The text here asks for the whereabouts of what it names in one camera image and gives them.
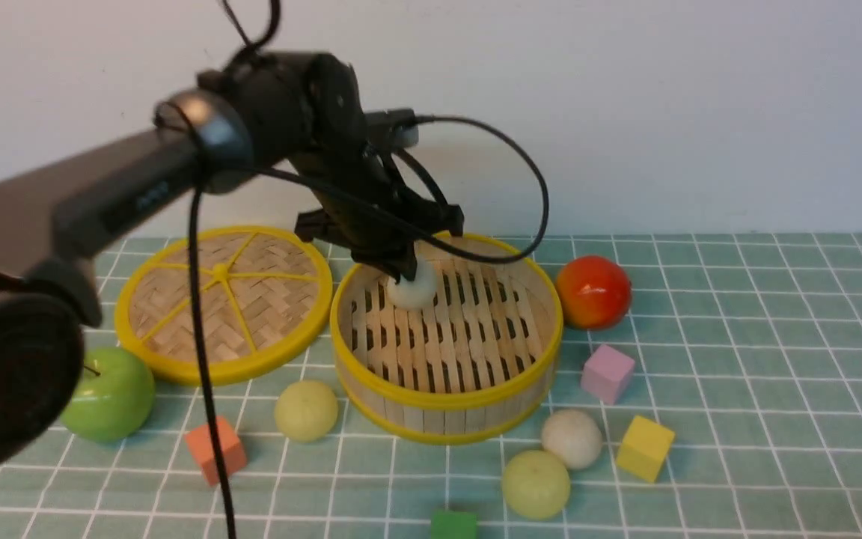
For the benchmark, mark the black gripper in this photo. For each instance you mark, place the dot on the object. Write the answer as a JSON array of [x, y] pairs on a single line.
[[367, 209]]

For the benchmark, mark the white bun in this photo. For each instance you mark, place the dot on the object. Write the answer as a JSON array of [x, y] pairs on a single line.
[[414, 294], [574, 437]]

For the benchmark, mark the pale green bun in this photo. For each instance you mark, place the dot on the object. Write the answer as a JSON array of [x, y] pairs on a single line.
[[536, 485], [306, 411]]

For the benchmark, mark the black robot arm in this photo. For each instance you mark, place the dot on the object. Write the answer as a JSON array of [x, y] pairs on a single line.
[[300, 107]]

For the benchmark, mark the bamboo steamer tray yellow rim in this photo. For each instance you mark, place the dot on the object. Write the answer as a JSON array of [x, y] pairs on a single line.
[[474, 363]]

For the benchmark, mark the woven bamboo steamer lid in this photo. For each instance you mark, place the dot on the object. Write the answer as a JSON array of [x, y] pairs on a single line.
[[265, 296]]

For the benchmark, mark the red orange tomato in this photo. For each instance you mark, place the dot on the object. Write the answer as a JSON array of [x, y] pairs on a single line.
[[595, 293]]

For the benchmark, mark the pink wooden cube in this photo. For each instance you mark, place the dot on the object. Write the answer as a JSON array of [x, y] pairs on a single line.
[[607, 373]]

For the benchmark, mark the green wooden cube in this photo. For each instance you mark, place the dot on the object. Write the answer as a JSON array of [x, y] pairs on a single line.
[[453, 525]]

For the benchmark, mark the orange wooden cube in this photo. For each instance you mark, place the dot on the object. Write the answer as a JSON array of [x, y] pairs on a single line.
[[198, 442]]

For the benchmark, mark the yellow wooden cube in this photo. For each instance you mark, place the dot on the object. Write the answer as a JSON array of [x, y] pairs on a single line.
[[644, 449]]

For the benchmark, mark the green apple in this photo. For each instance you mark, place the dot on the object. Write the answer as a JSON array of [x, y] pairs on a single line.
[[113, 398]]

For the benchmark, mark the green checkered tablecloth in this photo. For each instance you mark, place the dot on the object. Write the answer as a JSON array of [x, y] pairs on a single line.
[[748, 347]]

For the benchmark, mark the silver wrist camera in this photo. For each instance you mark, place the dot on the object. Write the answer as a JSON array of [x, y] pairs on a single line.
[[392, 129]]

